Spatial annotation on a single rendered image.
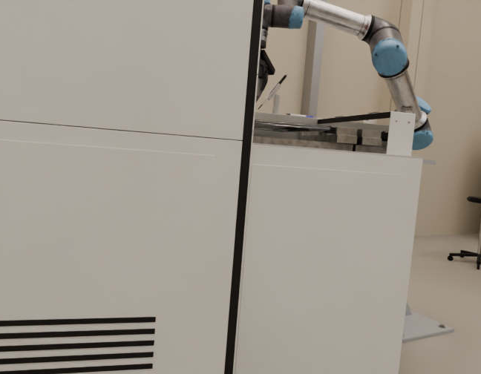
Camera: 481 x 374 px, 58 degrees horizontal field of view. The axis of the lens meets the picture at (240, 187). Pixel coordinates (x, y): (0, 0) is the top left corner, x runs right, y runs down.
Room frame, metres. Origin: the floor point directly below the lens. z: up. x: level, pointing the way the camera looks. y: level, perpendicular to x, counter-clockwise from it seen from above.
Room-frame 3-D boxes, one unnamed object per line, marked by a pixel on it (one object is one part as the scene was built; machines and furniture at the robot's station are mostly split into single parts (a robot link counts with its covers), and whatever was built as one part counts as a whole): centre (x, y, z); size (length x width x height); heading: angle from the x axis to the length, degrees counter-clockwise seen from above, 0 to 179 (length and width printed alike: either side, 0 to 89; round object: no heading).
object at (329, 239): (1.77, -0.15, 0.41); 0.96 x 0.64 x 0.82; 15
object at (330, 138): (1.75, -0.32, 0.87); 0.36 x 0.08 x 0.03; 15
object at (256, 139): (1.56, -0.16, 0.84); 0.50 x 0.02 x 0.03; 105
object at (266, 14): (1.58, -0.02, 1.28); 0.09 x 0.08 x 0.11; 87
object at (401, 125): (1.70, -0.44, 0.89); 0.55 x 0.09 x 0.14; 15
